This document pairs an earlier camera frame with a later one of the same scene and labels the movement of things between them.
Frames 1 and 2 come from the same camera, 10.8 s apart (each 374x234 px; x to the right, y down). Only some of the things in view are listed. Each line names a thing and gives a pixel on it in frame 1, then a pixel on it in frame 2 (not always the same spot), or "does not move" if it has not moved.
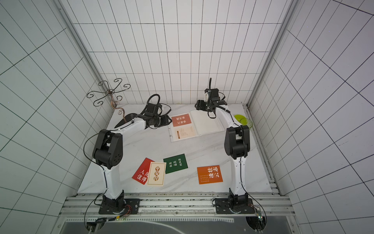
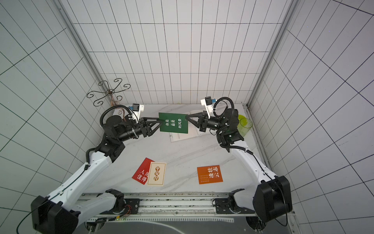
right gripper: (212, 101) -> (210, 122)
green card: (175, 163) -> (173, 123)
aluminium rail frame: (190, 206) does not move
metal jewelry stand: (110, 92) does not move
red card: (142, 174) does not move
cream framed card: (157, 173) does not move
